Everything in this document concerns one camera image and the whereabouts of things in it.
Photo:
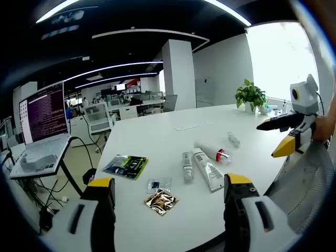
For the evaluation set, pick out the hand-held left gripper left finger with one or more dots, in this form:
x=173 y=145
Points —
x=86 y=218

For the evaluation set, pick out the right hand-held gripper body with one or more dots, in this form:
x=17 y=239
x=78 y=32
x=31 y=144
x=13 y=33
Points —
x=305 y=105

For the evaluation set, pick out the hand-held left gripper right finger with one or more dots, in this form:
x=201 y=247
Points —
x=236 y=218

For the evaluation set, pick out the small clear skincare bottle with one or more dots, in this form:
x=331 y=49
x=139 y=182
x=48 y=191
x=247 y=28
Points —
x=233 y=139

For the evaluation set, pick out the white skincare tube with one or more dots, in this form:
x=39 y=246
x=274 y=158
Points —
x=208 y=170

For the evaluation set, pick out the green black skincare sachet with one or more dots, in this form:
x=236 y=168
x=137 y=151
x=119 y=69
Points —
x=126 y=166

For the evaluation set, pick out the white skincare bottle clear cap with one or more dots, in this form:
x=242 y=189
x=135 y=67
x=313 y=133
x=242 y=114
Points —
x=187 y=168

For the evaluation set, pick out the gold foil skincare sachet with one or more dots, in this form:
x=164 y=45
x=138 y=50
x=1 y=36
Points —
x=161 y=201

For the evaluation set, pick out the clear skincare sachet blue label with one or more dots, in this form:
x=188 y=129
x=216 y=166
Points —
x=158 y=185

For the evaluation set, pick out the small white dispenser bottle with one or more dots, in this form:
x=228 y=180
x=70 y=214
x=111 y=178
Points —
x=285 y=107

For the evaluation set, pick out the person's right hand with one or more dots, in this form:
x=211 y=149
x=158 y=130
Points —
x=323 y=128

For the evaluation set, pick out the black laptop stand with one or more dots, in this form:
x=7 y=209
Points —
x=74 y=182

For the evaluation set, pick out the black chair armrest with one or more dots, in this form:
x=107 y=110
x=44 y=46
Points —
x=89 y=177

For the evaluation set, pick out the green potted plant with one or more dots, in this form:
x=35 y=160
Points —
x=249 y=94

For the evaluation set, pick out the grey mesh office chair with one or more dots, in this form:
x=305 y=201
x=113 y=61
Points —
x=304 y=189

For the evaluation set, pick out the white flat device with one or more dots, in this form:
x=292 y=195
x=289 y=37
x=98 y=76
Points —
x=39 y=161

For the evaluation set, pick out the white office chair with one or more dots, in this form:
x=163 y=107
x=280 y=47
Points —
x=98 y=118

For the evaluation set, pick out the silver laptop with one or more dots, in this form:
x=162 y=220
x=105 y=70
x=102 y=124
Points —
x=44 y=113

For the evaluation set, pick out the background office desks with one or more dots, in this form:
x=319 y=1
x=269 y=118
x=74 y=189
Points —
x=126 y=110

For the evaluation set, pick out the curved ceiling light strip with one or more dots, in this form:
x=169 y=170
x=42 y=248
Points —
x=231 y=11

